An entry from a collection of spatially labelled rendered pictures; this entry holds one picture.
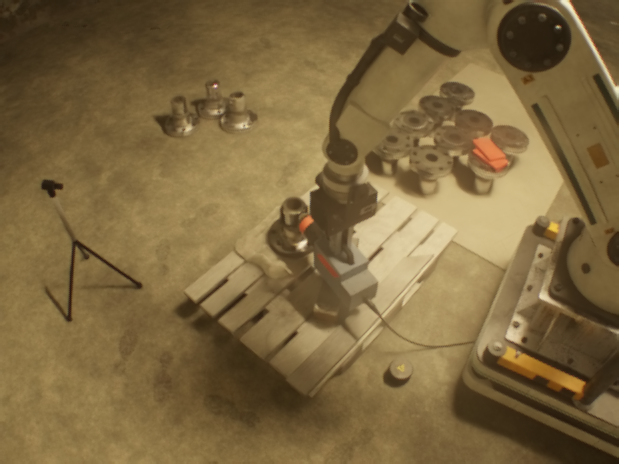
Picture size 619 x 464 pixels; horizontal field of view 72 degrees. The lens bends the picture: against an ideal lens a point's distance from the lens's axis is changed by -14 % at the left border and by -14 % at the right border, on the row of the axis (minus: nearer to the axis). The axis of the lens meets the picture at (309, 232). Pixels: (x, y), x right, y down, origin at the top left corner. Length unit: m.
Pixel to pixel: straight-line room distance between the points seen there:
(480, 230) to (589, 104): 1.70
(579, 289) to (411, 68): 1.07
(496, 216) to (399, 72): 1.76
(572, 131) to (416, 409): 1.37
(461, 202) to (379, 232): 0.68
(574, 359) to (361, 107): 1.34
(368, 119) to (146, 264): 1.62
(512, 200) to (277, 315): 1.68
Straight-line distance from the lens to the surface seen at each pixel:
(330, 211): 1.73
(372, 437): 2.13
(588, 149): 1.38
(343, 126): 1.52
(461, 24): 1.31
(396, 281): 2.33
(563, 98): 1.29
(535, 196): 3.26
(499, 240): 2.87
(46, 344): 2.63
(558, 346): 2.15
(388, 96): 1.44
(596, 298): 1.93
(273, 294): 2.28
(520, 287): 2.27
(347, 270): 1.98
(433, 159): 2.94
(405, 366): 2.20
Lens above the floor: 2.00
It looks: 47 degrees down
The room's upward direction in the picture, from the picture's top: straight up
